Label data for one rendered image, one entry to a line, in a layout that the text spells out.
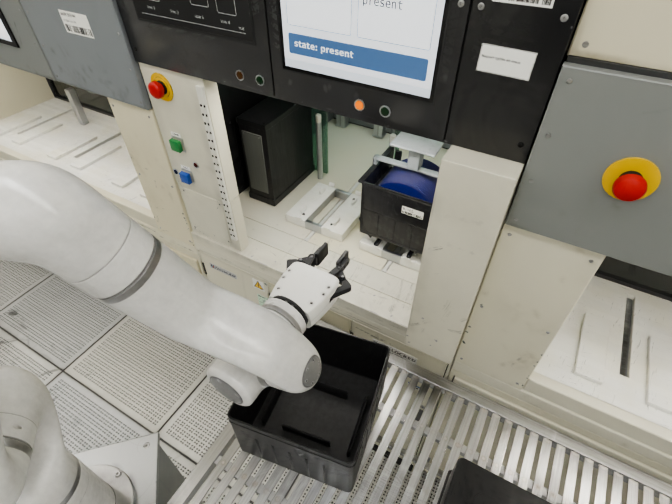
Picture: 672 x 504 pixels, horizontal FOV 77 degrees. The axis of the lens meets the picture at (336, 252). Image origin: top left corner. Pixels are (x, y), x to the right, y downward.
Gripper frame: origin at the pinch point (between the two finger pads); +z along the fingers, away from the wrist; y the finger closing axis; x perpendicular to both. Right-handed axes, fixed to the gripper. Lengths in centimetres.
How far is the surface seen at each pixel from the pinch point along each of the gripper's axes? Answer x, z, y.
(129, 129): 1, 16, -73
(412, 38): 36.6, 14.8, 5.8
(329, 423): -42.0, -12.9, 6.3
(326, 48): 32.6, 15.0, -9.3
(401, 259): -29.6, 34.7, 3.4
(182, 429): -119, -17, -64
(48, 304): -119, -2, -174
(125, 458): -43, -42, -31
